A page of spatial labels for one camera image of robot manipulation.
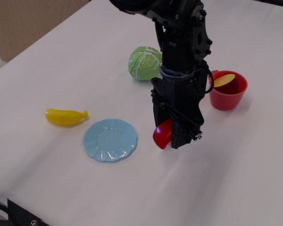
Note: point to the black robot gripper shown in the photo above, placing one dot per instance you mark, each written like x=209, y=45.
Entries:
x=177, y=96

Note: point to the red and white toy sushi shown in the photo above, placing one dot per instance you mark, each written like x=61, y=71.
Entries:
x=162, y=135

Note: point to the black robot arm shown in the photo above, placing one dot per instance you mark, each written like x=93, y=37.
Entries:
x=181, y=33

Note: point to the light blue toy plate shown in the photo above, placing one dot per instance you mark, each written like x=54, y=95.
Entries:
x=110, y=140

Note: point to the red plastic cup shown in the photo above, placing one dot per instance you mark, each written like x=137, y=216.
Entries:
x=225, y=101

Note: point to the purple and yellow toy fruit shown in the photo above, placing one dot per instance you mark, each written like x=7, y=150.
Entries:
x=226, y=84

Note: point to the green toy cabbage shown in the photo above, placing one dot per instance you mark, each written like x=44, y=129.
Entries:
x=144, y=63

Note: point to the yellow toy banana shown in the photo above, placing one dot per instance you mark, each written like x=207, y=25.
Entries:
x=65, y=117

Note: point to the black corner bracket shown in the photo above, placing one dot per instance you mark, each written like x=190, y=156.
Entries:
x=24, y=217

